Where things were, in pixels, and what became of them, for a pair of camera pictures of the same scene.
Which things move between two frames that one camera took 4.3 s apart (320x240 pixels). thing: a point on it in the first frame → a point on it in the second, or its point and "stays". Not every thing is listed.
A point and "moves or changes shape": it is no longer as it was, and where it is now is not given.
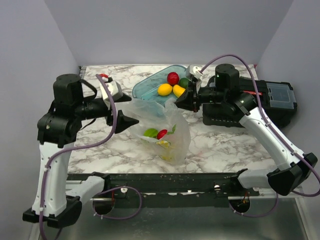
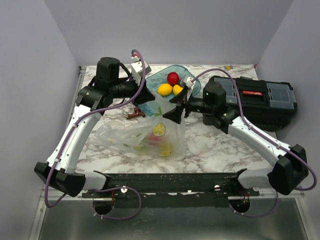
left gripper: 122,121 → 144,95
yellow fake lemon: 164,89 stays
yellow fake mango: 178,90 stays
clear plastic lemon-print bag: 163,130 moves or changes shape
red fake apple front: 161,133 → 155,141
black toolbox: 279,103 stays
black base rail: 174,190 stays
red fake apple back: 173,78 stays
